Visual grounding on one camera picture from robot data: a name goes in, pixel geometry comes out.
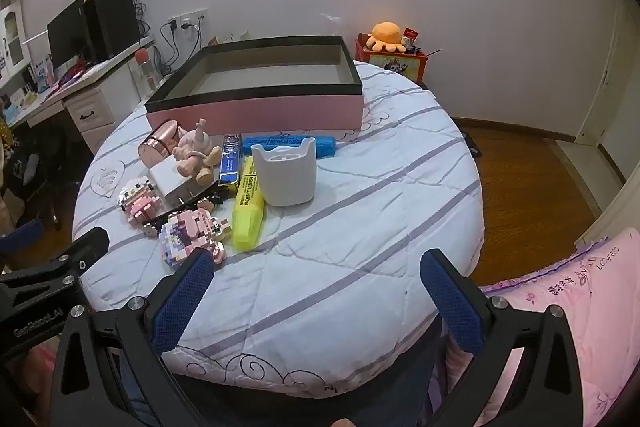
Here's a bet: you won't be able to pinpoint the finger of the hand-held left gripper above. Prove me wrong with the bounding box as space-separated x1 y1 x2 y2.
65 227 110 270
0 221 45 258

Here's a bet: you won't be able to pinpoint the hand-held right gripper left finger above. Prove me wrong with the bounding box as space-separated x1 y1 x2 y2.
50 248 216 427

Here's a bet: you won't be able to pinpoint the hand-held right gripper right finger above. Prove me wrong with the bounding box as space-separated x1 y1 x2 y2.
419 248 586 427

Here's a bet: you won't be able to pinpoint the small pink block figure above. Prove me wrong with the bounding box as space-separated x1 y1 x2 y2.
117 176 163 228

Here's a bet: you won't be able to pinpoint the large pink purple block figure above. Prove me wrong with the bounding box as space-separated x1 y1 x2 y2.
159 208 232 265

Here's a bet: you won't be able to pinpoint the black beaded hair clip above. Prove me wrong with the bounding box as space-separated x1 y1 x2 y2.
142 192 226 238

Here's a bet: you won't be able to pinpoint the yellow highlighter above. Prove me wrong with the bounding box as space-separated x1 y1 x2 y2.
231 156 266 252

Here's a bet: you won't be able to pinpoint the pink doll figure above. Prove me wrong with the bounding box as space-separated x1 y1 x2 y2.
172 119 223 185

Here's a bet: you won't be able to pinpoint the blue gold-edged case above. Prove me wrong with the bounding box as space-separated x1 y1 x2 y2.
218 134 243 188

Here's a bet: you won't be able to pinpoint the white cat-ear container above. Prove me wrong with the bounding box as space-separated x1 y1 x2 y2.
250 137 318 206

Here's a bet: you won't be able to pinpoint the pink box with black rim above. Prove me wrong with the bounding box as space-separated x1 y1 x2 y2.
145 35 363 136

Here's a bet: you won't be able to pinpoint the blue highlighter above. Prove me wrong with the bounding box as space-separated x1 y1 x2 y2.
241 134 337 156

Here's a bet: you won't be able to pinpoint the black office chair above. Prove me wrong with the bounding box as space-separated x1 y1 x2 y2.
10 127 71 228

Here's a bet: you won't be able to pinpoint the small white box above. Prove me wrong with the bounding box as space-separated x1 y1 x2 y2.
149 157 201 208

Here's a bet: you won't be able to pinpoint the rose gold cylinder bottle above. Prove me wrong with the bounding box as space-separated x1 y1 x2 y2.
138 119 181 168

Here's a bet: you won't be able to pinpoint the pink printed blanket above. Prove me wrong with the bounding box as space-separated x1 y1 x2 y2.
440 227 640 427

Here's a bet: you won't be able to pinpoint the white desk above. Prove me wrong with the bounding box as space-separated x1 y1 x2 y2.
0 34 173 152

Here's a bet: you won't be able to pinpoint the blue printed carton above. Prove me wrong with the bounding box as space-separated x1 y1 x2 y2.
30 57 56 90

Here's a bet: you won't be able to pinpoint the clear bottle with red cap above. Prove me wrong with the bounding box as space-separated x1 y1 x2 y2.
134 48 160 90

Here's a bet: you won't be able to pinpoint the white glass-door cabinet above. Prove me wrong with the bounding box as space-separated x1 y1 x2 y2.
0 2 31 82

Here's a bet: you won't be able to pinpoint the black computer monitor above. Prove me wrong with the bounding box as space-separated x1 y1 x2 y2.
46 0 91 70

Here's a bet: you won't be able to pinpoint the black computer tower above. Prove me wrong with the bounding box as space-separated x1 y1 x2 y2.
82 0 141 62

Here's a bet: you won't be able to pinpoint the red printed storage box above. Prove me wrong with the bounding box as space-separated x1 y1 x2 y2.
355 37 428 82

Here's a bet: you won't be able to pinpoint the white door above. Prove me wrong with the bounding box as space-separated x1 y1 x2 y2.
575 0 636 180

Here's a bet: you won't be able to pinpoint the orange octopus plush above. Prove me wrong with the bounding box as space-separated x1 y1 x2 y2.
366 22 407 54

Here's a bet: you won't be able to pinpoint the clear plastic bag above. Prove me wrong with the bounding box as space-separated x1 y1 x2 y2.
320 12 346 38

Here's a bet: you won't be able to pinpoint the black power cables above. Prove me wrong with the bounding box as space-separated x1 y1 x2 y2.
160 19 203 78

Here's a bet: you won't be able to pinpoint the white wall power outlet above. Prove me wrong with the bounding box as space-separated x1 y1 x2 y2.
167 9 208 32

